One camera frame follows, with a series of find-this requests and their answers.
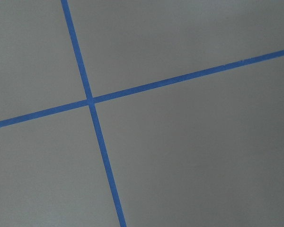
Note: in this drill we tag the blue tape grid lines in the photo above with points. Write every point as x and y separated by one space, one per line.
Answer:
90 101

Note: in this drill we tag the brown paper table cover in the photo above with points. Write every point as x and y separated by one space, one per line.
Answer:
206 152

